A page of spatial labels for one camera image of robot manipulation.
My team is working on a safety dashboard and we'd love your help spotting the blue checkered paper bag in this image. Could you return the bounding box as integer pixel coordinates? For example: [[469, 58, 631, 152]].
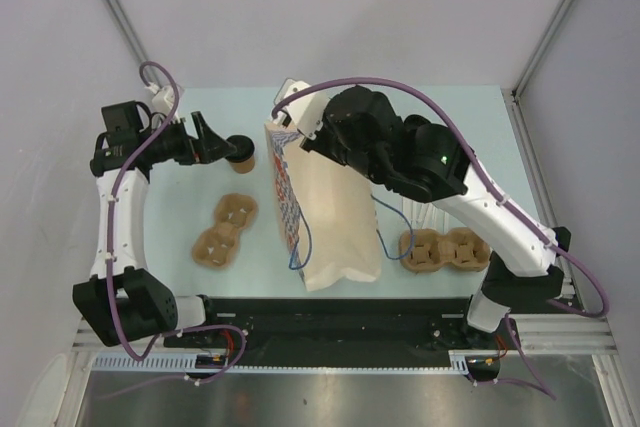
[[264, 122, 411, 292]]

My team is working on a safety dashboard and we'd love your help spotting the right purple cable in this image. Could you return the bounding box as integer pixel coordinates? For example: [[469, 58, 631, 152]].
[[271, 77, 611, 401]]

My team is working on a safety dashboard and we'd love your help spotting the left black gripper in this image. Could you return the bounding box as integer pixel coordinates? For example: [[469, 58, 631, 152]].
[[139, 112, 235, 166]]

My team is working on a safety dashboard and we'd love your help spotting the black cup lid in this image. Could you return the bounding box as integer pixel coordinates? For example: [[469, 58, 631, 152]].
[[226, 135, 255, 163]]

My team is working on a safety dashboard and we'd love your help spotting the white cable duct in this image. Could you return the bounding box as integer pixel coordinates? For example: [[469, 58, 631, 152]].
[[92, 353, 469, 376]]

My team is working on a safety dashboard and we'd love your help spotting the purple cable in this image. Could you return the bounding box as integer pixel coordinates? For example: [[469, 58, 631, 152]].
[[271, 77, 611, 401], [94, 61, 248, 400]]

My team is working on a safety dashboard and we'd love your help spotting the brown cardboard cup carrier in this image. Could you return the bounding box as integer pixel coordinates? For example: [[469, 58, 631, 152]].
[[398, 227, 491, 273]]

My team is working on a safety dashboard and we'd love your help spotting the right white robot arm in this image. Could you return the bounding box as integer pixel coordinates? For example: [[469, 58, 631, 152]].
[[288, 85, 571, 348]]

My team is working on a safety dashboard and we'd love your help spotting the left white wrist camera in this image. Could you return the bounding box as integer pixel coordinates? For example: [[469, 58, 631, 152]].
[[146, 83, 175, 116]]

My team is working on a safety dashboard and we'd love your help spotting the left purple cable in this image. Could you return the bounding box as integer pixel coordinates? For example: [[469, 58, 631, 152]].
[[94, 61, 248, 400]]

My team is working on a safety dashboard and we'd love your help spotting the white wrapped straw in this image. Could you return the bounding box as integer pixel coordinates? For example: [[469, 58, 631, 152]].
[[402, 198, 449, 233]]

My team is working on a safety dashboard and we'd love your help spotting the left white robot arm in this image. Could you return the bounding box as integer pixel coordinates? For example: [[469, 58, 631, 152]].
[[72, 101, 238, 347]]

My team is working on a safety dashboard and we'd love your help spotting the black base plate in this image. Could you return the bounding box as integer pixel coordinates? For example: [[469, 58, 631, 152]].
[[164, 296, 584, 354]]

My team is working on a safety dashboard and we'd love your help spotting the single brown paper cup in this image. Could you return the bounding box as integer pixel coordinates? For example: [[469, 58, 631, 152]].
[[230, 156, 255, 175]]

